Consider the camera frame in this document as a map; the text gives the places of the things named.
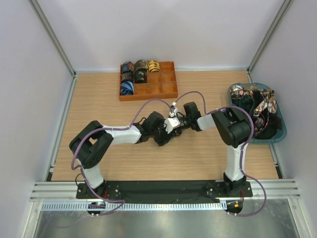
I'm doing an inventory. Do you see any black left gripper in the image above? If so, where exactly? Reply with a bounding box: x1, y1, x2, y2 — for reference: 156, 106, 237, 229
150, 119, 174, 145

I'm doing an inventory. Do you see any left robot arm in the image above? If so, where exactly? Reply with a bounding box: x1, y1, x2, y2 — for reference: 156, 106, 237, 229
69, 112, 180, 198

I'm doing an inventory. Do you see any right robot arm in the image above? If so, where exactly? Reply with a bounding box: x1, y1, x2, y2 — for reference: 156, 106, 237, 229
180, 102, 254, 196

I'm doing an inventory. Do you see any orange compartment tray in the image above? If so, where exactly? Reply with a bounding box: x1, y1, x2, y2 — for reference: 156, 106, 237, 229
119, 61, 178, 101

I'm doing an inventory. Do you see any blue striped rolled tie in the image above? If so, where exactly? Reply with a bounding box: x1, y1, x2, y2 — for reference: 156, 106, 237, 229
120, 81, 134, 96

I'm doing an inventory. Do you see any dark camouflage rolled tie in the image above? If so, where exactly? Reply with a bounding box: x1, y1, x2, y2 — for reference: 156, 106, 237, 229
134, 70, 147, 84

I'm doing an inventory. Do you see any dark green tie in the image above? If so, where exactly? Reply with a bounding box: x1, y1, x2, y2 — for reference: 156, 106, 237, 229
232, 95, 255, 113

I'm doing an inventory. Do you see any dark brown rolled tie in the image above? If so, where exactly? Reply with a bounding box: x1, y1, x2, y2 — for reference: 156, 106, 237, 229
121, 72, 134, 82

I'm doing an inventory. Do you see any yellow black rolled tie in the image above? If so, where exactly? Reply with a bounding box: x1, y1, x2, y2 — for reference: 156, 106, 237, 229
147, 60, 160, 72

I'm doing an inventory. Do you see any brown blue rolled tie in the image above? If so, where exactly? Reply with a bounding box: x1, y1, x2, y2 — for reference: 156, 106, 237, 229
134, 59, 148, 72

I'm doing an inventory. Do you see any navy orange rolled tie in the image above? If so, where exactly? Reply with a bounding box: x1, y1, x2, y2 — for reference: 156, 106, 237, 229
121, 61, 134, 73

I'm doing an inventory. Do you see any dark navy floral tie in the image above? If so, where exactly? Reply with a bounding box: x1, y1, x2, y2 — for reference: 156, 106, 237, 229
252, 109, 271, 139

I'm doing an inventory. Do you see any brown blue floral tie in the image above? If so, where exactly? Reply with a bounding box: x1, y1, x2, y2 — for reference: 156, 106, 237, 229
253, 89, 277, 116

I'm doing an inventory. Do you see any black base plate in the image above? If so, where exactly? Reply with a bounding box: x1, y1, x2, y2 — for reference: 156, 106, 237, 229
75, 180, 253, 204

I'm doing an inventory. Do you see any white slotted cable duct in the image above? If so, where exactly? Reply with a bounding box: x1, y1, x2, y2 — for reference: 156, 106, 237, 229
41, 201, 227, 212

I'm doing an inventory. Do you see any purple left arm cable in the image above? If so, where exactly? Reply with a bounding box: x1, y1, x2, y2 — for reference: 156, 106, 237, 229
53, 98, 174, 229

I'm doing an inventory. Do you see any aluminium frame rail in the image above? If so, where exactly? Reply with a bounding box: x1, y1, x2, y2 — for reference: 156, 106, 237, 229
30, 179, 300, 202

